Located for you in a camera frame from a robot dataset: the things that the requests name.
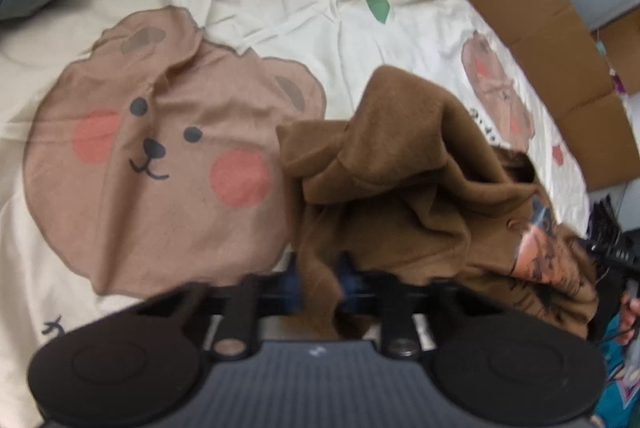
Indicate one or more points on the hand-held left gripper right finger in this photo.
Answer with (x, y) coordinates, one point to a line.
(350, 288)

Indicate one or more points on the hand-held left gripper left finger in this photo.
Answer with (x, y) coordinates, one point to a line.
(280, 293)

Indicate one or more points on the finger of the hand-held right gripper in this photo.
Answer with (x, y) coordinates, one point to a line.
(602, 249)

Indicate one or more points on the brown printed t-shirt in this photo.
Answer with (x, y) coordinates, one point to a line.
(410, 168)

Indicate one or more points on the person's right hand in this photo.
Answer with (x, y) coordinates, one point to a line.
(632, 320)

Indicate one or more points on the teal printed garment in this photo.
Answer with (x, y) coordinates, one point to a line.
(620, 388)

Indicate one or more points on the small purple object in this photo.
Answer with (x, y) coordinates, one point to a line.
(618, 84)

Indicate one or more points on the brown cardboard sheet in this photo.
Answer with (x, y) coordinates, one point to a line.
(545, 38)

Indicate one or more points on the cream bear print bedsheet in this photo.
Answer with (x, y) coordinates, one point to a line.
(150, 108)

